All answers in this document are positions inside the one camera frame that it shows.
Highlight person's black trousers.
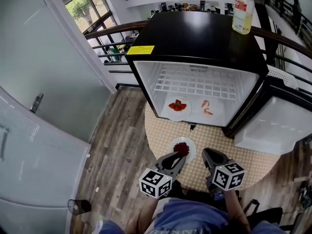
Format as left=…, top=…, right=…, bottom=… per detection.
left=170, top=180, right=227, bottom=212

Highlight black office chair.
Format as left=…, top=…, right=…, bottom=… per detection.
left=243, top=198, right=312, bottom=234

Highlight black doorstop cup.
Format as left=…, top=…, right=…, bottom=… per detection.
left=67, top=199, right=92, bottom=216

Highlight person's left forearm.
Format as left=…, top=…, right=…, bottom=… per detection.
left=126, top=196, right=159, bottom=234

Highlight black cable bundle equipment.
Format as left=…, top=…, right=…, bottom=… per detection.
left=298, top=179, right=312, bottom=209

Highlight frosted glass door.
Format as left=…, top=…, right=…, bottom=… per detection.
left=0, top=0, right=117, bottom=143

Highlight white wire fridge shelf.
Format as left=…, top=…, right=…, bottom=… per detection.
left=153, top=64, right=237, bottom=101

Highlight black metal walkway railing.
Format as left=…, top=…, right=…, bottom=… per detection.
left=264, top=0, right=312, bottom=48

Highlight white perforated plastic chair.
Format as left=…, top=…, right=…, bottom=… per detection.
left=267, top=64, right=299, bottom=90

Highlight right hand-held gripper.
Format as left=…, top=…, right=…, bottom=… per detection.
left=201, top=148, right=246, bottom=195

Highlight red strawberries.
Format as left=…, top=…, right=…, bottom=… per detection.
left=168, top=99, right=187, bottom=112

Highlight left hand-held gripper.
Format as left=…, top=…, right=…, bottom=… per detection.
left=138, top=151, right=187, bottom=199

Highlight clear bottle yellow liquid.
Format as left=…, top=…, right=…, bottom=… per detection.
left=232, top=0, right=255, bottom=35

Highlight person's blue shirt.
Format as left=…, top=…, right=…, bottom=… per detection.
left=97, top=198, right=281, bottom=234

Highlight white round plate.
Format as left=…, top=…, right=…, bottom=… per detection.
left=168, top=136, right=197, bottom=165
left=194, top=96, right=225, bottom=121
left=162, top=96, right=193, bottom=122

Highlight dark wooden handrail railing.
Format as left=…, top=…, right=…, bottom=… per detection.
left=82, top=19, right=312, bottom=92

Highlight window with black frame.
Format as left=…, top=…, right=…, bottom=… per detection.
left=64, top=0, right=115, bottom=34

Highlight dark metal door handle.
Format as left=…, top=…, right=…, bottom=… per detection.
left=30, top=93, right=44, bottom=114

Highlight black mini fridge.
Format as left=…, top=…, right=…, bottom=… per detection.
left=125, top=11, right=312, bottom=156

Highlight person's right forearm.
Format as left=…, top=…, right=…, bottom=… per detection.
left=223, top=190, right=252, bottom=234

